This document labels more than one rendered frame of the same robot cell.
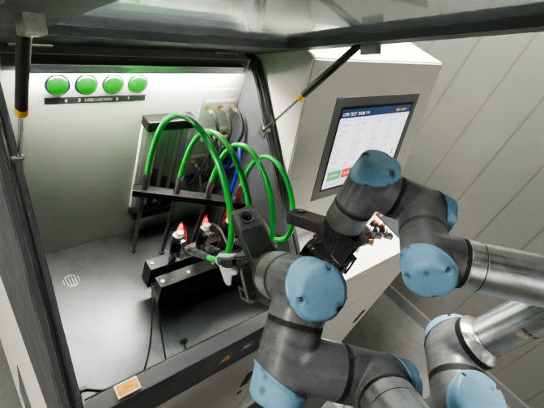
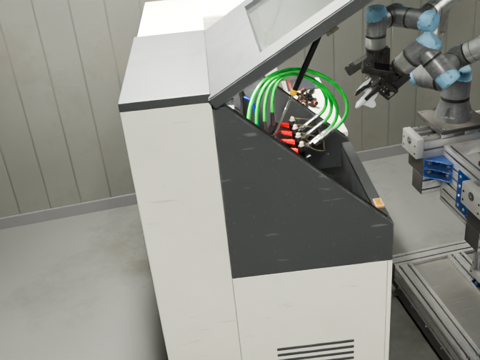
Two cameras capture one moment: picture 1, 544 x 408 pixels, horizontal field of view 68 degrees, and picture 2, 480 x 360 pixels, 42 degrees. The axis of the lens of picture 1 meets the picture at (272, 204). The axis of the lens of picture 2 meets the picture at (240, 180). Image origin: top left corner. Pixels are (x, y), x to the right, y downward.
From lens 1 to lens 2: 1.92 m
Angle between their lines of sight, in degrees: 32
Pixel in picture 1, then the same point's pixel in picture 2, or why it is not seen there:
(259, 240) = (381, 66)
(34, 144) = not seen: hidden behind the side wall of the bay
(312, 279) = (431, 36)
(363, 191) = (383, 21)
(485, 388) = not seen: hidden behind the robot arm
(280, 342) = (440, 61)
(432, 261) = (431, 13)
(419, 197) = (394, 8)
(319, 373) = (453, 60)
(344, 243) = (385, 52)
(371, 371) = (457, 50)
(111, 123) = not seen: hidden behind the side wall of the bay
